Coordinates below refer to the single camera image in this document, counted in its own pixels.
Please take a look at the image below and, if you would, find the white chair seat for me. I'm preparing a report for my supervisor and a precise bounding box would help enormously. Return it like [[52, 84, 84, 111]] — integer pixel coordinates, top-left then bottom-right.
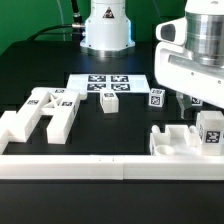
[[149, 125, 201, 156]]

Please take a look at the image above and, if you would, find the white tagged cube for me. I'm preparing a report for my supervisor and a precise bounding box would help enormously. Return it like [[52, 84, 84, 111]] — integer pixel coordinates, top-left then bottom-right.
[[149, 88, 165, 107], [191, 97, 203, 106]]

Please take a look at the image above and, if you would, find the white marker base plate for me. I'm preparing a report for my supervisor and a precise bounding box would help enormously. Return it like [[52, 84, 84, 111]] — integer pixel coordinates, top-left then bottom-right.
[[67, 74, 150, 93]]

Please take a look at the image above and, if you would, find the white chair back frame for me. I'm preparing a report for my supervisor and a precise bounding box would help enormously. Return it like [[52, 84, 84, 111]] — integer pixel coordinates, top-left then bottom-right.
[[0, 87, 87, 150]]

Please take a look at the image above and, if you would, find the white tagged cube far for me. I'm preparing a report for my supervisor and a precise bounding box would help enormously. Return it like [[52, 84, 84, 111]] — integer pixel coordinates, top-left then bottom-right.
[[191, 97, 203, 106]]

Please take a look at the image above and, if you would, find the white U-shaped fence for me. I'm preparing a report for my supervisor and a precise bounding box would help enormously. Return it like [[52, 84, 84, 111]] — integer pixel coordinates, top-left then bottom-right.
[[0, 150, 224, 180]]

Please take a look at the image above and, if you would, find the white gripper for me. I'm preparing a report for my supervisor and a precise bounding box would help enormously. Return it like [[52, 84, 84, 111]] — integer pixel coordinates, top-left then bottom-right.
[[154, 18, 224, 120]]

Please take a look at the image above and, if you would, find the white tagged cube near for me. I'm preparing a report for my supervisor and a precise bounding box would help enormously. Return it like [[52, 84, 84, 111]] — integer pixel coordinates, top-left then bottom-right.
[[149, 88, 165, 107]]

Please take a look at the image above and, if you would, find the black cable with connector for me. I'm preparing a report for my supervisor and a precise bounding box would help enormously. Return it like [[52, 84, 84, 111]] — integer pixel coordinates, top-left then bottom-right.
[[27, 0, 86, 42]]

